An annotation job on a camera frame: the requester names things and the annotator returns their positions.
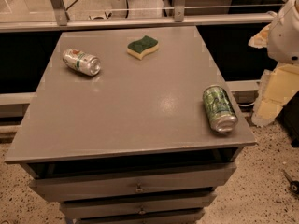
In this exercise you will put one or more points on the black tool on floor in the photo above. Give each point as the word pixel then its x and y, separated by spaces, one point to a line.
pixel 294 185

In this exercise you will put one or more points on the green yellow sponge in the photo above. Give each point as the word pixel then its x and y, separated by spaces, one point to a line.
pixel 142 47

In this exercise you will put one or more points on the green soda can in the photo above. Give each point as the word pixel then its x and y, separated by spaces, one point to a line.
pixel 219 109

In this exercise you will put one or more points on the metal railing frame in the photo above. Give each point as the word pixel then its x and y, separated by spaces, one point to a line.
pixel 66 15

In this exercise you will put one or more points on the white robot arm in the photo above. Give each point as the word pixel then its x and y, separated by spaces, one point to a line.
pixel 281 38

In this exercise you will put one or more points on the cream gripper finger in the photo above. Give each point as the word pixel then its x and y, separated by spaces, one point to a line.
pixel 260 40
pixel 276 89

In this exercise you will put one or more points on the grey drawer cabinet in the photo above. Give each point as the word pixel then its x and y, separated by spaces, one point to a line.
pixel 131 145

